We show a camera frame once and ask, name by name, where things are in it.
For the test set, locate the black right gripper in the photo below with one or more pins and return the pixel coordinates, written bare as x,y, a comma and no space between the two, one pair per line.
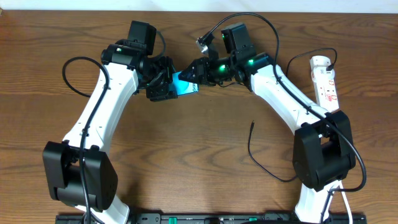
201,65

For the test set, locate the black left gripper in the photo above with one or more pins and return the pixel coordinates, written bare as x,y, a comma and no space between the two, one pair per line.
166,79

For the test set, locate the Galaxy S25 smartphone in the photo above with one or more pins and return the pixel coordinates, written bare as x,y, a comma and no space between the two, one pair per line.
182,87

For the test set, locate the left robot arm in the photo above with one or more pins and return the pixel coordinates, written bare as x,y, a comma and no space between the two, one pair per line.
78,170

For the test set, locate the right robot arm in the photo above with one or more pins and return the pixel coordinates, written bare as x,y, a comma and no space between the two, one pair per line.
323,151

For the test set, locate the white charger plug adapter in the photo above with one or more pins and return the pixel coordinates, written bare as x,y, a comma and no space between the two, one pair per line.
321,61

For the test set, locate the white power strip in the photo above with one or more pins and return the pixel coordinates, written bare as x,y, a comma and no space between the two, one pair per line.
325,88

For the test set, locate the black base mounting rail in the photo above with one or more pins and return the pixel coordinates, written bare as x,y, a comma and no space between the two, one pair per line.
156,218

